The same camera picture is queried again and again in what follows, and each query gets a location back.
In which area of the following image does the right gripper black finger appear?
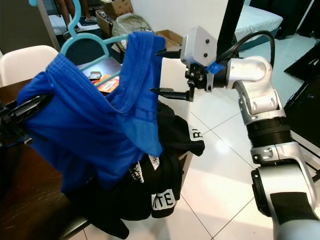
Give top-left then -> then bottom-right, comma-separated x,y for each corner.
155,46 -> 187,59
149,87 -> 196,103

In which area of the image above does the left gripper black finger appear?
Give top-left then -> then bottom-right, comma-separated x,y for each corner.
16,106 -> 49,126
14,92 -> 53,114

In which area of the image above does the blue mesh garment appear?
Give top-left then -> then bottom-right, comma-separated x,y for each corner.
17,31 -> 164,195

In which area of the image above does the teal plastic hanger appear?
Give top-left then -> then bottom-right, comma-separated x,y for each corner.
30,0 -> 131,73

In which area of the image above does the open brown cardboard box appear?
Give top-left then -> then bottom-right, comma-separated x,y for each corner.
155,29 -> 185,49

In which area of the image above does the grey-green stuffed bag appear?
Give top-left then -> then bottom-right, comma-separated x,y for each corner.
111,13 -> 157,48

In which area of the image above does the orange printed packet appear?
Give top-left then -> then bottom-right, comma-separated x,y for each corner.
95,75 -> 121,94

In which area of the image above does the grey-brown door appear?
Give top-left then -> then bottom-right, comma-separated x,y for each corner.
0,0 -> 62,51

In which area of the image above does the bed with white mattress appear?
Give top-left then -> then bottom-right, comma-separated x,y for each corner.
235,5 -> 284,49

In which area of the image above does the bare-legged person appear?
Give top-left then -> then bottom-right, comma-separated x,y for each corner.
55,0 -> 78,38
75,0 -> 96,23

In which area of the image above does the black garment with white print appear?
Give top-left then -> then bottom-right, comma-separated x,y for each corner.
67,101 -> 206,240

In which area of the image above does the black metal stand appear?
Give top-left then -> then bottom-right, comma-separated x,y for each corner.
282,40 -> 320,106

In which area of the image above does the blue cable tag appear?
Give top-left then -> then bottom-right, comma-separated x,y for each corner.
205,60 -> 227,76

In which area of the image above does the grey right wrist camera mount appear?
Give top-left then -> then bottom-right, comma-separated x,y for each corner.
180,25 -> 219,67

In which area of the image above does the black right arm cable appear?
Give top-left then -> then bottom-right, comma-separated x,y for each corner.
217,30 -> 277,66

